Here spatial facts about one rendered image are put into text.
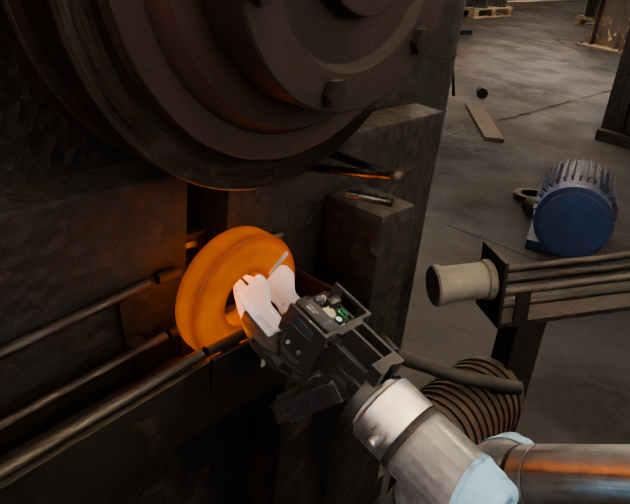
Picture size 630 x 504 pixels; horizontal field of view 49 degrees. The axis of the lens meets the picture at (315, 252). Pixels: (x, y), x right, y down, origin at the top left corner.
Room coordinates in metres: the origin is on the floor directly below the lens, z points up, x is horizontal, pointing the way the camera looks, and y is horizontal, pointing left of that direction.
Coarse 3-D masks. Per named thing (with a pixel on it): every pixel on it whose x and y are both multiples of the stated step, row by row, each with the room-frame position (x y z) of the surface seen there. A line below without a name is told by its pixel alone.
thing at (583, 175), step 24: (576, 168) 2.70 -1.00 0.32; (600, 168) 2.76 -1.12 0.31; (552, 192) 2.46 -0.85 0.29; (576, 192) 2.43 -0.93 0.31; (600, 192) 2.44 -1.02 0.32; (552, 216) 2.43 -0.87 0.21; (576, 216) 2.41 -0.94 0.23; (600, 216) 2.38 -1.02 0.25; (528, 240) 2.58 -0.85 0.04; (552, 240) 2.43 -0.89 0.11; (576, 240) 2.40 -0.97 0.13; (600, 240) 2.37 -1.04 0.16; (600, 264) 2.49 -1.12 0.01
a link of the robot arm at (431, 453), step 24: (432, 408) 0.53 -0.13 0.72; (408, 432) 0.50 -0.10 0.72; (432, 432) 0.50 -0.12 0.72; (456, 432) 0.51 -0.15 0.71; (384, 456) 0.50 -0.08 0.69; (408, 456) 0.49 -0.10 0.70; (432, 456) 0.48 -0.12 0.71; (456, 456) 0.48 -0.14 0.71; (480, 456) 0.49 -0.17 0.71; (408, 480) 0.48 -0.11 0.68; (432, 480) 0.47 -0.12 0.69; (456, 480) 0.46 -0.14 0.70; (480, 480) 0.47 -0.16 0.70; (504, 480) 0.47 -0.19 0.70
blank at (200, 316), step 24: (216, 240) 0.66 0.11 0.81; (240, 240) 0.66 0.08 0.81; (264, 240) 0.68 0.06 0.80; (192, 264) 0.64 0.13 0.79; (216, 264) 0.63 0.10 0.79; (240, 264) 0.66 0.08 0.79; (264, 264) 0.69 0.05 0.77; (288, 264) 0.72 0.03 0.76; (192, 288) 0.62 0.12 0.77; (216, 288) 0.63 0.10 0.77; (192, 312) 0.61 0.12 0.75; (216, 312) 0.63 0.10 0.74; (192, 336) 0.61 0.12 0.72; (216, 336) 0.64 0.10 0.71
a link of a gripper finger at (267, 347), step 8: (248, 320) 0.62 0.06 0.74; (248, 328) 0.62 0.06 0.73; (256, 328) 0.61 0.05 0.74; (248, 336) 0.61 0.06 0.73; (256, 336) 0.60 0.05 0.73; (264, 336) 0.60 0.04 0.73; (272, 336) 0.61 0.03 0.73; (256, 344) 0.60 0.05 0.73; (264, 344) 0.59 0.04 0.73; (272, 344) 0.60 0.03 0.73; (256, 352) 0.60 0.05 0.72; (264, 352) 0.59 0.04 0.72; (272, 352) 0.59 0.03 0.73; (264, 360) 0.59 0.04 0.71; (272, 360) 0.58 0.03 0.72; (280, 360) 0.59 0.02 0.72; (272, 368) 0.58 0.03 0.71; (280, 368) 0.59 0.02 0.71
